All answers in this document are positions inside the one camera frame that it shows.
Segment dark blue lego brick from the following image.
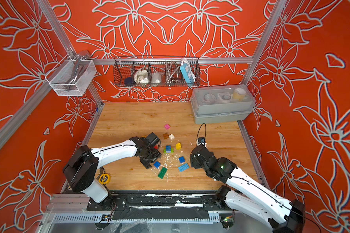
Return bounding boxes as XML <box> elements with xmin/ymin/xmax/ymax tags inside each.
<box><xmin>179</xmin><ymin>156</ymin><xmax>185</xmax><ymax>163</ymax></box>

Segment blue lego brick square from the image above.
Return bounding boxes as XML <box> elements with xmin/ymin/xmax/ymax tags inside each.
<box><xmin>153</xmin><ymin>161</ymin><xmax>161</xmax><ymax>169</ymax></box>

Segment dark green lego plate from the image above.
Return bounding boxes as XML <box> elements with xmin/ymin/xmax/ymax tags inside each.
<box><xmin>158</xmin><ymin>167</ymin><xmax>168</xmax><ymax>179</ymax></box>

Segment lime green lego brick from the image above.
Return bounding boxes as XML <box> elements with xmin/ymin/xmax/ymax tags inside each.
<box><xmin>163</xmin><ymin>148</ymin><xmax>174</xmax><ymax>153</ymax></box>

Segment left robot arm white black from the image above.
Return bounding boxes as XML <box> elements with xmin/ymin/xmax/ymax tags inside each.
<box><xmin>63</xmin><ymin>133</ymin><xmax>161</xmax><ymax>203</ymax></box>

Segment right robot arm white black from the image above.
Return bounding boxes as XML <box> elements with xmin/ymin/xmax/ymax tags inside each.
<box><xmin>190</xmin><ymin>145</ymin><xmax>305</xmax><ymax>233</ymax></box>

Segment light blue lego plate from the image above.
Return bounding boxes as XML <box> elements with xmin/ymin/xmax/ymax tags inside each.
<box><xmin>178</xmin><ymin>163</ymin><xmax>190</xmax><ymax>172</ymax></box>

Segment tape roll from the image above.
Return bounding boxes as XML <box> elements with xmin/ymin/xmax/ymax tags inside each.
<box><xmin>99</xmin><ymin>173</ymin><xmax>111</xmax><ymax>185</ymax></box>

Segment grey plastic storage box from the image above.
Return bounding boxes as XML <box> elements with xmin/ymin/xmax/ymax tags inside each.
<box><xmin>191</xmin><ymin>84</ymin><xmax>256</xmax><ymax>124</ymax></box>

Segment white crumpled bag in basket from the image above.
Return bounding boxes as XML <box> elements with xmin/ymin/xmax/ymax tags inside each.
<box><xmin>134</xmin><ymin>70</ymin><xmax>149</xmax><ymax>84</ymax></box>

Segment light blue box in basket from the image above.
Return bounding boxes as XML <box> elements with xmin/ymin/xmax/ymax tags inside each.
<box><xmin>179</xmin><ymin>58</ymin><xmax>196</xmax><ymax>86</ymax></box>

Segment metal tongs in bin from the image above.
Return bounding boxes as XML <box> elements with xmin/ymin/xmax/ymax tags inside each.
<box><xmin>66</xmin><ymin>51</ymin><xmax>91</xmax><ymax>89</ymax></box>

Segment aluminium frame post left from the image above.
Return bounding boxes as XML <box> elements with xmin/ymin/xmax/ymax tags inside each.
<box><xmin>37</xmin><ymin>1</ymin><xmax>103</xmax><ymax>107</ymax></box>

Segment aluminium frame post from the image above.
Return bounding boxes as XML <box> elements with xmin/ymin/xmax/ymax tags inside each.
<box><xmin>37</xmin><ymin>1</ymin><xmax>103</xmax><ymax>107</ymax></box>
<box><xmin>240</xmin><ymin>0</ymin><xmax>287</xmax><ymax>85</ymax></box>

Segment black wire wall basket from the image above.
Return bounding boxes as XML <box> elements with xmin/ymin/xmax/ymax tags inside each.
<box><xmin>113</xmin><ymin>56</ymin><xmax>201</xmax><ymax>87</ymax></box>

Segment clear plastic wall bin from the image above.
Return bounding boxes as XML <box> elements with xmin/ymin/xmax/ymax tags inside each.
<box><xmin>46</xmin><ymin>50</ymin><xmax>97</xmax><ymax>97</ymax></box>

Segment aluminium rear rail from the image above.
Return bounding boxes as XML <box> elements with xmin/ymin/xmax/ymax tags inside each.
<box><xmin>91</xmin><ymin>57</ymin><xmax>254</xmax><ymax>66</ymax></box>

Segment aluminium frame rail left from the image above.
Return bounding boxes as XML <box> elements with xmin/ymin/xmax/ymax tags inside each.
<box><xmin>0</xmin><ymin>83</ymin><xmax>52</xmax><ymax>150</ymax></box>

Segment aluminium frame post right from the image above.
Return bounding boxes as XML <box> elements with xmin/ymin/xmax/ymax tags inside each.
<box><xmin>240</xmin><ymin>0</ymin><xmax>287</xmax><ymax>85</ymax></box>

